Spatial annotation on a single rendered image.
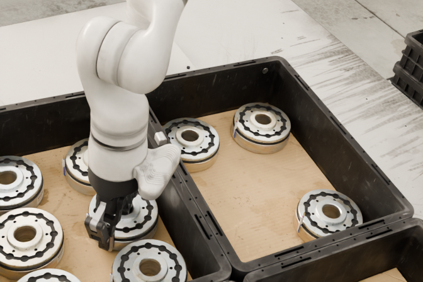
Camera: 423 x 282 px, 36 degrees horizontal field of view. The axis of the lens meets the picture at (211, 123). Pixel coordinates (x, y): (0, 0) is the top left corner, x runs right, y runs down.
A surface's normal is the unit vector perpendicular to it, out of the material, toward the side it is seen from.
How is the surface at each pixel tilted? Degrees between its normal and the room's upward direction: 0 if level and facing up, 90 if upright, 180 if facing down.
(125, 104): 13
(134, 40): 21
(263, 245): 0
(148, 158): 5
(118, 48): 39
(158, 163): 6
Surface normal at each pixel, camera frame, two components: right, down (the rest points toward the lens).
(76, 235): 0.14, -0.74
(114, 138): -0.09, 0.66
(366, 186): -0.89, 0.20
